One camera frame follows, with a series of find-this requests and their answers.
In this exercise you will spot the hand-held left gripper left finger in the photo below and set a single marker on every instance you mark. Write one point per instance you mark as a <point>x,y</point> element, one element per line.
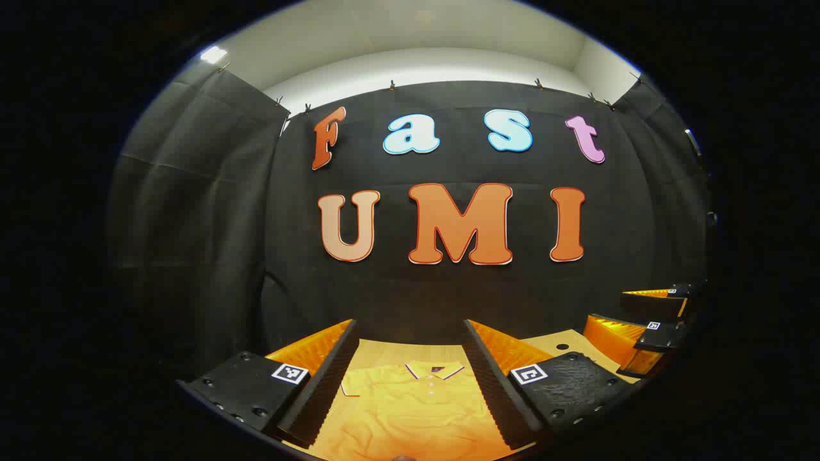
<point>323,384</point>

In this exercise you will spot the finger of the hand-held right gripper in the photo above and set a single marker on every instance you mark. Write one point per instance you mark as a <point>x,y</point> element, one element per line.
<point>660,336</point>
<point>650,307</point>

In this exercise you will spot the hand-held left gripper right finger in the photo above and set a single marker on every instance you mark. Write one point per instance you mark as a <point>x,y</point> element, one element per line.
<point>496,390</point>

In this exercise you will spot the orange T-shirt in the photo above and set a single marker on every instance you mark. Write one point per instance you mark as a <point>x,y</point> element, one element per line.
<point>410,416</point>

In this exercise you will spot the black backdrop cloth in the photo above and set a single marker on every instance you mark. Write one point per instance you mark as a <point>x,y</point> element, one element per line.
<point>448,294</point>

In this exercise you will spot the ceiling light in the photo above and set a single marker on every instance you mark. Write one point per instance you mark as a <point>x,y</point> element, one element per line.
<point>213,54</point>

